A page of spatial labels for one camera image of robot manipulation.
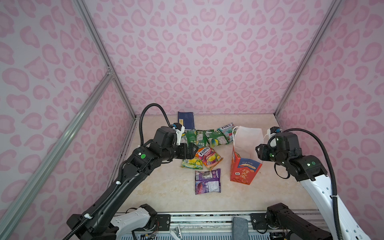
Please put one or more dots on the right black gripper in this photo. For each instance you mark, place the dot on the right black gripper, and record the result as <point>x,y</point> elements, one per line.
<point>262,151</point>

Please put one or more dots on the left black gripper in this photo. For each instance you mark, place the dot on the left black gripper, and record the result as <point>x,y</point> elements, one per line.
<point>191,153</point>

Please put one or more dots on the green snack packet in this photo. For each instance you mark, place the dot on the green snack packet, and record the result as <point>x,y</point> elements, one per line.
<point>215,138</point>
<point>197,137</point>

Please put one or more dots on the yellow green candy packet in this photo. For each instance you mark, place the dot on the yellow green candy packet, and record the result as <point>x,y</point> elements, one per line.
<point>194,164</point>

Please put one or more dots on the purple snack packet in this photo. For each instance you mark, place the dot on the purple snack packet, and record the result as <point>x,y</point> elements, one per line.
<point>208,182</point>

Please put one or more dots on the red white paper bag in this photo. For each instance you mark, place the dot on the red white paper bag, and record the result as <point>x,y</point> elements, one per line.
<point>245,163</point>

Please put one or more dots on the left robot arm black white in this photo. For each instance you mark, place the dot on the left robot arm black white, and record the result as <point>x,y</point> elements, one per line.
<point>95,222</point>

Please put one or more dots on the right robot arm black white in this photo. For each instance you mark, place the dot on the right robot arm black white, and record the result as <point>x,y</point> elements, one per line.
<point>320,183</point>

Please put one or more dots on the pink Fox's candy packet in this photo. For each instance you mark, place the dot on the pink Fox's candy packet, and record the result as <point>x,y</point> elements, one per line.
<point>209,157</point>

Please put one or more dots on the mint Fox's candy packet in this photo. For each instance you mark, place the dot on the mint Fox's candy packet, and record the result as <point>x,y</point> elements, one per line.
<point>228,131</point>

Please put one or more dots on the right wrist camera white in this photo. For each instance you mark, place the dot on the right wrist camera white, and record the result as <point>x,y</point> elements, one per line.
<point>271,134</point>

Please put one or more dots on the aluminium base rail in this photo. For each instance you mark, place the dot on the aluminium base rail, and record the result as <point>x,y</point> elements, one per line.
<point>137,225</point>

